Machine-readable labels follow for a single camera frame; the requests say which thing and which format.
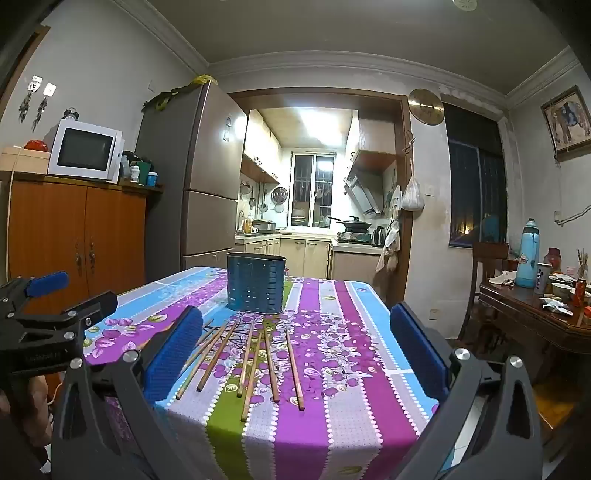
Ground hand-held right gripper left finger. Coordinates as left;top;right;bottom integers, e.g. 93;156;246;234
50;305;205;480

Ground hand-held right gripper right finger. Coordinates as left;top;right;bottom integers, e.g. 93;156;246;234
389;302;544;480

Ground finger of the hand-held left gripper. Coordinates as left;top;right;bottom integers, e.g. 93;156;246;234
0;271;70;306
0;290;119;334

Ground row of wooden chopsticks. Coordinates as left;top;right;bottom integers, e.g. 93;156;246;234
175;318;306;423

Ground perforated metal utensil holder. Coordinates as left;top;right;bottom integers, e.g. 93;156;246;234
226;252;288;315

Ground person's left hand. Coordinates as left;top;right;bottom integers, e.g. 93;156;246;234
25;373;52;444

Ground orange wooden cabinet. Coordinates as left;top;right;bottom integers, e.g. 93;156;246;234
0;173;162;319

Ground floral striped tablecloth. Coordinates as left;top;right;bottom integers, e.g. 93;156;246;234
83;265;441;480

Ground hanging kitchen cloths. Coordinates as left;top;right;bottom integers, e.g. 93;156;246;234
375;222;402;274

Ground base cabinet under stove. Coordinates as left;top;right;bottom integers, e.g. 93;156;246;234
331;244;384;283

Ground dark wooden dining table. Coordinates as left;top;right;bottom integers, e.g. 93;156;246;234
478;272;591;384

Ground beige box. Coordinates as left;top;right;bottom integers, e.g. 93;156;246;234
0;147;51;175

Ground white microwave oven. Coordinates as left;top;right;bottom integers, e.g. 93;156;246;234
47;119;125;184

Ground wooden stool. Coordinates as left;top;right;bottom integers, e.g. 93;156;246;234
531;374;583;448

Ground black wok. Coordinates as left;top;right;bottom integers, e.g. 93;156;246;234
329;216;372;232

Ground blue thermos flask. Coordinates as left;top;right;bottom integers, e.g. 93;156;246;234
515;219;542;289

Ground beige base cabinets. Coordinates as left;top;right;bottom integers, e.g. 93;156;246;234
235;233;333;280

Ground white plastic bag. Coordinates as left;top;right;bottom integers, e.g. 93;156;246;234
401;175;426;212

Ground dark window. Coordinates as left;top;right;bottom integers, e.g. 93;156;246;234
444;104;509;250

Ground steel range hood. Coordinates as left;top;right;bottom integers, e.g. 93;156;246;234
344;166;384;219

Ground brown refrigerator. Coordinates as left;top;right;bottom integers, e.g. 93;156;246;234
134;82;250;273

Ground barred kitchen window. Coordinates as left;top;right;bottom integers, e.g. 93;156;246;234
291;153;337;228

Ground yellow green cloth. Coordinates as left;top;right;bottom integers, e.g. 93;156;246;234
143;74;218;112

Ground framed picture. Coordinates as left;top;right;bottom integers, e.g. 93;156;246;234
541;85;591;162

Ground wall hook with hanging ornament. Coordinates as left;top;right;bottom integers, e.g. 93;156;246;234
31;83;57;132
18;76;42;123

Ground wall cabinet above hood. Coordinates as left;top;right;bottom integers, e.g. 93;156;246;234
348;115;398;175

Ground beige wall cabinets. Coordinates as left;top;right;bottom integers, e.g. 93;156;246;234
241;110;282;184

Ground round gold wall clock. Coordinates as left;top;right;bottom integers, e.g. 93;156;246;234
407;88;445;124

